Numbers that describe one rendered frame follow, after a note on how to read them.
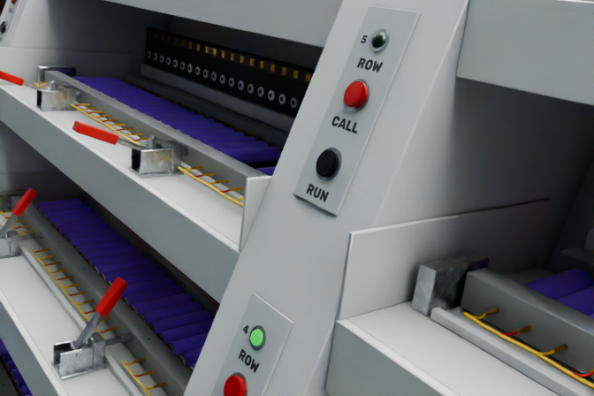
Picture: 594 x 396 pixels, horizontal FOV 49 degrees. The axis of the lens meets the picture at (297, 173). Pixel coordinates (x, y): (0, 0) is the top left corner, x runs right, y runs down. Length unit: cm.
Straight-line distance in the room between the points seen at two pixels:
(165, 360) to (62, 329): 14
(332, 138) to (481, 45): 10
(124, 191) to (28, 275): 25
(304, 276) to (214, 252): 9
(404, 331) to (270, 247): 10
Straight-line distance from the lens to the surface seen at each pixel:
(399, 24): 38
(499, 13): 35
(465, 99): 37
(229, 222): 47
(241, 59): 76
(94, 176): 64
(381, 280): 36
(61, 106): 81
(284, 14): 48
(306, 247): 38
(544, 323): 36
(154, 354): 60
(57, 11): 97
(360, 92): 37
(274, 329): 38
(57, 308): 73
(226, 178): 53
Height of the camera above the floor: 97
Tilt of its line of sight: 3 degrees down
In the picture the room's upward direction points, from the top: 22 degrees clockwise
